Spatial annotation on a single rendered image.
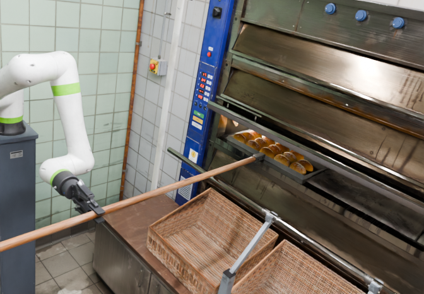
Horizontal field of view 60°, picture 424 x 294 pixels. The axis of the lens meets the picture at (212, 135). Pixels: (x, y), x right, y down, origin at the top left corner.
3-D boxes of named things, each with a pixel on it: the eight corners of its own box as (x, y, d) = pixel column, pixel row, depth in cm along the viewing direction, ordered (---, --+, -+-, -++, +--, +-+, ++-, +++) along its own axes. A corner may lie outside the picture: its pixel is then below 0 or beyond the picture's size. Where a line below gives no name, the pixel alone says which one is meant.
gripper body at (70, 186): (79, 175, 150) (91, 186, 145) (77, 193, 153) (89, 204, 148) (60, 180, 145) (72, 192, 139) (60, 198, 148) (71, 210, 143)
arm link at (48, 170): (35, 180, 159) (33, 158, 154) (64, 171, 168) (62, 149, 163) (50, 195, 151) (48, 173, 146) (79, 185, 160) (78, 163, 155)
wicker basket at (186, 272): (203, 221, 249) (211, 185, 239) (269, 272, 215) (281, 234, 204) (143, 246, 215) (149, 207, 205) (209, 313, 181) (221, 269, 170)
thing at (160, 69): (156, 70, 260) (158, 57, 257) (165, 75, 254) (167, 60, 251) (147, 71, 255) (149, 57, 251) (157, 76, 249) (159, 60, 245)
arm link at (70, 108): (48, 96, 159) (59, 96, 151) (73, 91, 167) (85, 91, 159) (66, 175, 167) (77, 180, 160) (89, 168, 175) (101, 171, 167)
